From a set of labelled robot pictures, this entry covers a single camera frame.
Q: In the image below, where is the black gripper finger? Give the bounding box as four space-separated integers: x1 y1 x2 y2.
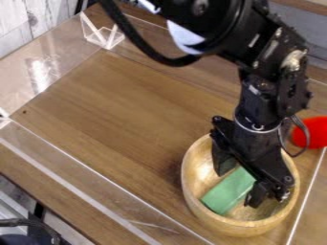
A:
244 182 272 209
212 142 236 177

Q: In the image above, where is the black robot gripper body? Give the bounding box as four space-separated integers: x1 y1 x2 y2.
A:
209 116 294 202

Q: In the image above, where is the green rectangular block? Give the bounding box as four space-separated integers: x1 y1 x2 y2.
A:
200 167 254 215

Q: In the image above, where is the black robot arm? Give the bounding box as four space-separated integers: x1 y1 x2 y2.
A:
146 0 312 208

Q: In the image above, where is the brown wooden bowl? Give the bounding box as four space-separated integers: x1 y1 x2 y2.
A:
180 135 300 237

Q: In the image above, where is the red fuzzy ball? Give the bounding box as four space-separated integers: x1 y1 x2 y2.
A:
290 116 327 149

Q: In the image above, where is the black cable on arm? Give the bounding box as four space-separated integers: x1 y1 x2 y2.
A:
98 0 201 68

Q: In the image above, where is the clear acrylic corner bracket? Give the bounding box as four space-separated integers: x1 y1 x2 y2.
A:
78 12 125 50

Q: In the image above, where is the black device with cable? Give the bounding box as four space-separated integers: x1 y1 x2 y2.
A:
0 213 72 245

